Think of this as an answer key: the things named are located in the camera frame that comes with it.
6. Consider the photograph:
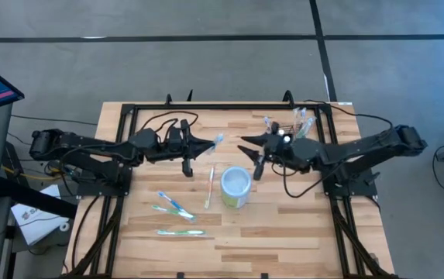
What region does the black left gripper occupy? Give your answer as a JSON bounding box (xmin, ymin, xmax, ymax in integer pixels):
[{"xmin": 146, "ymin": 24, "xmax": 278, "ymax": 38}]
[{"xmin": 155, "ymin": 119, "xmax": 215, "ymax": 177}]

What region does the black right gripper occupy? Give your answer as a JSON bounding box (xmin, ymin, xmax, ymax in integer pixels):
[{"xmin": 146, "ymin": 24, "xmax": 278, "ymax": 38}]
[{"xmin": 237, "ymin": 122, "xmax": 298, "ymax": 181}]

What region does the white toothbrush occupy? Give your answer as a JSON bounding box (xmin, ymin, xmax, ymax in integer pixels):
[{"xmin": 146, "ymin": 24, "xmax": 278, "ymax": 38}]
[{"xmin": 301, "ymin": 115, "xmax": 318, "ymax": 140}]

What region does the green white wipes canister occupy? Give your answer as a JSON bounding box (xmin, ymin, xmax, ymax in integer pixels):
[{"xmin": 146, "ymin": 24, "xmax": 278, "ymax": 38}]
[{"xmin": 220, "ymin": 166, "xmax": 253, "ymax": 210}]

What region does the black bar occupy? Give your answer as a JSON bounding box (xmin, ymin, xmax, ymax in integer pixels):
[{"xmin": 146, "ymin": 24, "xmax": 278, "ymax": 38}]
[{"xmin": 0, "ymin": 177, "xmax": 78, "ymax": 219}]

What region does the white paper box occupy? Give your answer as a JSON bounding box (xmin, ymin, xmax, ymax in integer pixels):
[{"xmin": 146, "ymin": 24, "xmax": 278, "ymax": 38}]
[{"xmin": 11, "ymin": 184, "xmax": 71, "ymax": 246}]

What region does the black wire basket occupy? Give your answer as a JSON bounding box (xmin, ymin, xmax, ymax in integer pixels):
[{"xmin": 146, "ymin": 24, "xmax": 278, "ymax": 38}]
[{"xmin": 262, "ymin": 122, "xmax": 305, "ymax": 145}]

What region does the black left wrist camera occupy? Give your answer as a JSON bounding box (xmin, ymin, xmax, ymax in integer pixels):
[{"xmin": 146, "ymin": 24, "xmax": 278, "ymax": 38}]
[{"xmin": 168, "ymin": 126, "xmax": 183, "ymax": 150}]

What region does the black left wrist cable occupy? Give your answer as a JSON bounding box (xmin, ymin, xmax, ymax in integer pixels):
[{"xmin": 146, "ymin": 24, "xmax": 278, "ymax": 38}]
[{"xmin": 139, "ymin": 110, "xmax": 200, "ymax": 144}]

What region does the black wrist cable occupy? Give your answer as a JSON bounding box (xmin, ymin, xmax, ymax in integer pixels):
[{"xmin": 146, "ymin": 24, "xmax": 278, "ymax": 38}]
[
  {"xmin": 139, "ymin": 110, "xmax": 200, "ymax": 144},
  {"xmin": 270, "ymin": 160, "xmax": 342, "ymax": 199}
]

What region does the black aluminium frame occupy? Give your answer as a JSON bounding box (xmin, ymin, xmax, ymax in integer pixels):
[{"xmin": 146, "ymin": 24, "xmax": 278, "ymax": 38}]
[{"xmin": 61, "ymin": 101, "xmax": 399, "ymax": 279}]

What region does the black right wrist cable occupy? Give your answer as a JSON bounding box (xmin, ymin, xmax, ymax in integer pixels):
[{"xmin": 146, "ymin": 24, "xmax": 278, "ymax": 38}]
[{"xmin": 270, "ymin": 160, "xmax": 342, "ymax": 199}]

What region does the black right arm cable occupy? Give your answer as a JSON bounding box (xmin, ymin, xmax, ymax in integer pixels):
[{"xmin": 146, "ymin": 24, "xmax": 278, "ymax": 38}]
[{"xmin": 305, "ymin": 98, "xmax": 395, "ymax": 131}]

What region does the yellow cable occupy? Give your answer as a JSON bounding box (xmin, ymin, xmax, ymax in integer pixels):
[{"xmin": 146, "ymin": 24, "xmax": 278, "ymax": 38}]
[{"xmin": 0, "ymin": 165, "xmax": 70, "ymax": 182}]

